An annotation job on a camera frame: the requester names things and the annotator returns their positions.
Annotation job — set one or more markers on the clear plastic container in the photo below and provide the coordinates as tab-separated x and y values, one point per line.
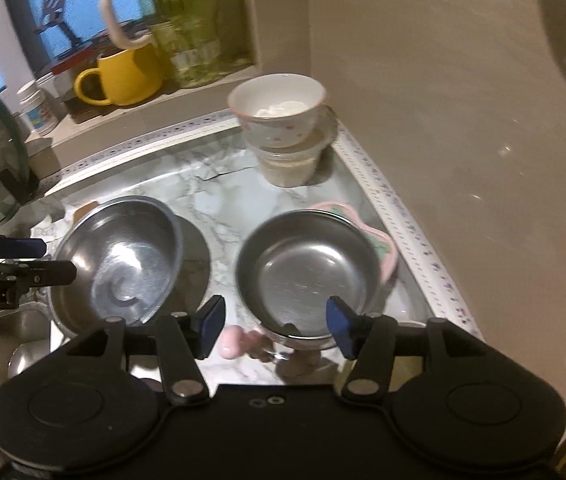
288	167

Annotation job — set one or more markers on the stainless steel sink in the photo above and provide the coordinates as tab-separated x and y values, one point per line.
28	327

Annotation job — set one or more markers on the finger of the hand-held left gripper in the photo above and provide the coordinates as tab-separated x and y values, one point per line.
38	272
18	247

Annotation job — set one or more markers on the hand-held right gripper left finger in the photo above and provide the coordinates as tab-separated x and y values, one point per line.
211	328

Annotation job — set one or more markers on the phone stand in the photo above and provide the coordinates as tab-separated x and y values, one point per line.
58	5

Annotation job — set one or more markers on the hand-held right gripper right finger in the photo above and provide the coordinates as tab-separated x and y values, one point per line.
340	328

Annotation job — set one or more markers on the white pill bottle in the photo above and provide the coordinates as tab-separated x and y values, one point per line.
38	110

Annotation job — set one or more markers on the white floral ceramic bowl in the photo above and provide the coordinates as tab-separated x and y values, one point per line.
280	120

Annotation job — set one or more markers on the yellow mug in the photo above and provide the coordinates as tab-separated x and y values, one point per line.
128	77

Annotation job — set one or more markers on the stainless steel bowl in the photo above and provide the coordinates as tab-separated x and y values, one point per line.
118	260

